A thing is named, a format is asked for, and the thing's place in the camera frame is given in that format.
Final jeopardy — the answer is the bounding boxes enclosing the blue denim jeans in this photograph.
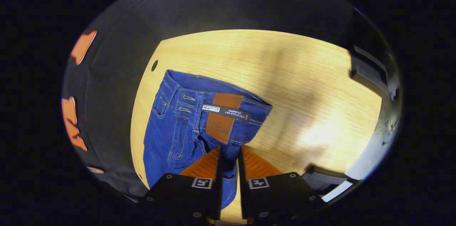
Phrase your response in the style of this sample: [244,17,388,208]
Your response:
[143,70,273,209]

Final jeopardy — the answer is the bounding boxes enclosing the black backdrop cloth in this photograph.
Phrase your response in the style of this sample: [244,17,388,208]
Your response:
[61,0,357,198]

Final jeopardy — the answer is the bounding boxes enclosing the black metal bracket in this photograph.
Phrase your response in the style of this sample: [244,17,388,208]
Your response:
[349,44,389,97]

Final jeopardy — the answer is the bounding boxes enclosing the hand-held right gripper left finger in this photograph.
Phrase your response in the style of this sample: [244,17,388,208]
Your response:
[138,146,224,226]

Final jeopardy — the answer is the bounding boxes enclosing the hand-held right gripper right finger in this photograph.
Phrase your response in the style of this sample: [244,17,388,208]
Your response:
[237,146,325,225]

